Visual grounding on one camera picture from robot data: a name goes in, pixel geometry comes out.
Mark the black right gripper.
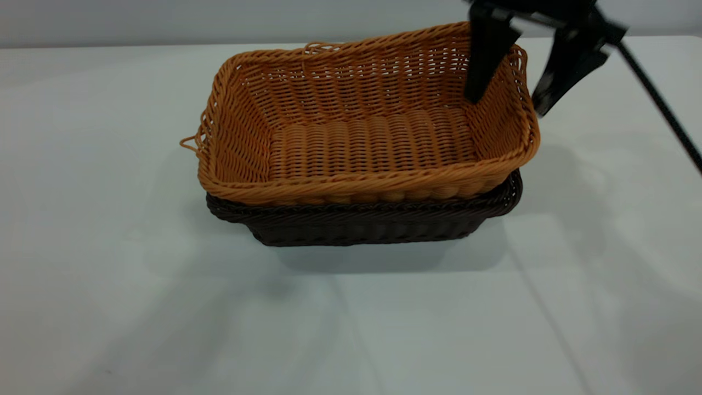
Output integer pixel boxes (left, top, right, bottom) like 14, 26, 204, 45
465, 0, 627, 117

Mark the orange woven wicker basket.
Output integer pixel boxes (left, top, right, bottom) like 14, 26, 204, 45
180, 21, 541, 206

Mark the black woven wicker basket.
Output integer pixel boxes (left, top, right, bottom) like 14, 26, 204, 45
206, 169, 523, 247

